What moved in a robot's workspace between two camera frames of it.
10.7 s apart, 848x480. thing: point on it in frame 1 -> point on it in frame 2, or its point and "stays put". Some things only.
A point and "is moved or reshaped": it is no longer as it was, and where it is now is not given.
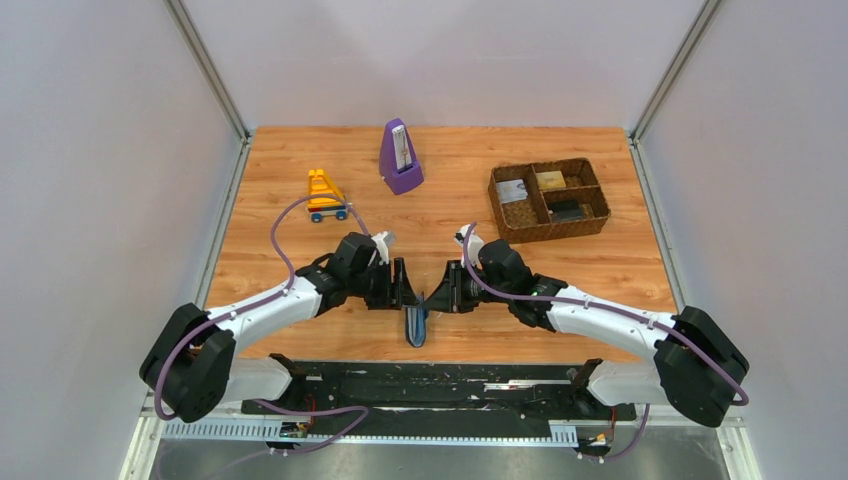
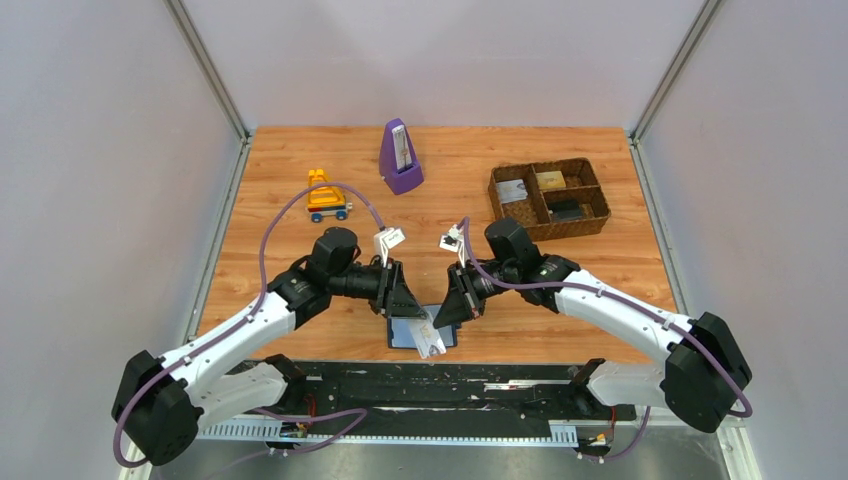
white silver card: (512, 191) -> (426, 335)
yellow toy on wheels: (324, 208) stays put
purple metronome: (398, 162) stays put
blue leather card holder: (415, 325) is moved or reshaped
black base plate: (438, 398) stays put
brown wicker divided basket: (547, 200) stays put
